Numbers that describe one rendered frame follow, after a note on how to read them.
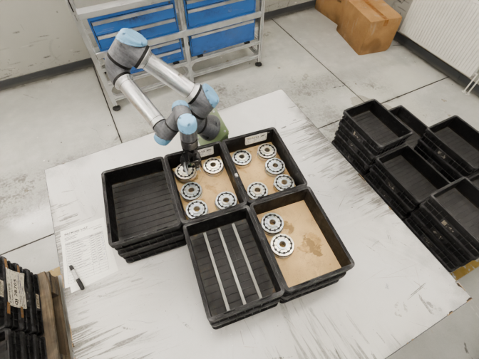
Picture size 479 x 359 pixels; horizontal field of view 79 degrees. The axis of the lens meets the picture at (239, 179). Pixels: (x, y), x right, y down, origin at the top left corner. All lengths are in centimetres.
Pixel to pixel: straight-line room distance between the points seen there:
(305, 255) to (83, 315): 98
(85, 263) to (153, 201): 42
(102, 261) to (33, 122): 226
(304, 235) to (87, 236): 105
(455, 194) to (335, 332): 127
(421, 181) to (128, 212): 191
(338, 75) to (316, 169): 208
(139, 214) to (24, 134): 219
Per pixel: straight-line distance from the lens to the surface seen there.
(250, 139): 157
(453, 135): 265
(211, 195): 144
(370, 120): 246
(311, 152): 182
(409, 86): 384
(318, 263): 133
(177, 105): 131
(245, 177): 149
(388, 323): 151
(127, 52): 145
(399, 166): 240
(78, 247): 165
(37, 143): 332
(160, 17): 297
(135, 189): 154
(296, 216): 140
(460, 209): 223
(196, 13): 307
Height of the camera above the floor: 205
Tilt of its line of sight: 55 degrees down
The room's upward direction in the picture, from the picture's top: straight up
